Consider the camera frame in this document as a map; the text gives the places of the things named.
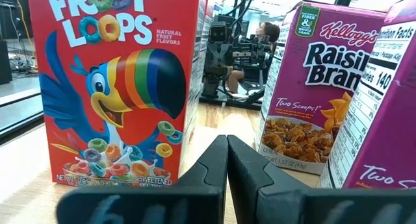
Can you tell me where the purple Raisin Bran cereal box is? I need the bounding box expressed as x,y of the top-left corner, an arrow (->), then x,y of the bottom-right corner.
317,0 -> 416,190
256,0 -> 387,176

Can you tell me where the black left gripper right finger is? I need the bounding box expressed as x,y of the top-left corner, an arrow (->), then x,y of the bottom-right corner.
226,134 -> 416,224

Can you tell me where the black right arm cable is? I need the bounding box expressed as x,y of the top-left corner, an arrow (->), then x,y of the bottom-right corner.
224,0 -> 254,27

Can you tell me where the person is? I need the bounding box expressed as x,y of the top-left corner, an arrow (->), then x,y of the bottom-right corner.
227,21 -> 281,95

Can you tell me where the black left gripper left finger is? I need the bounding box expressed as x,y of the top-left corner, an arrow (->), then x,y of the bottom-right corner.
57,134 -> 229,224

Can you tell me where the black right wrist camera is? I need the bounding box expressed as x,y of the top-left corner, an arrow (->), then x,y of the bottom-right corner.
209,23 -> 229,44

